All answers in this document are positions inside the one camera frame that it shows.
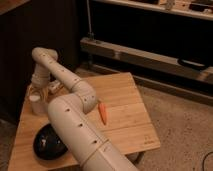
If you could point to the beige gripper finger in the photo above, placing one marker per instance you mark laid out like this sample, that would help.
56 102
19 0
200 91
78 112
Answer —
30 90
44 93

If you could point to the white ribbed gripper body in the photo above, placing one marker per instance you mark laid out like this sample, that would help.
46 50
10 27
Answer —
41 77

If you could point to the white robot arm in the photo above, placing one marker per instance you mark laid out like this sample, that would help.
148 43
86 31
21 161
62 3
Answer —
67 115

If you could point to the black frying pan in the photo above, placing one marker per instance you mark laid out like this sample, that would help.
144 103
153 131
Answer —
47 145

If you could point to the orange carrot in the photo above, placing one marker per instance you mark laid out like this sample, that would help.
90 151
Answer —
102 112

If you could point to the metal vertical pole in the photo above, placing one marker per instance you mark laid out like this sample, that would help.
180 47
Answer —
90 32

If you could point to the long wooden bench shelf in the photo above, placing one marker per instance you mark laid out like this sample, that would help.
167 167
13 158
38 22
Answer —
145 59

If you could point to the black handle on shelf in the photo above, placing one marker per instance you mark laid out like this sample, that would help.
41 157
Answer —
192 65

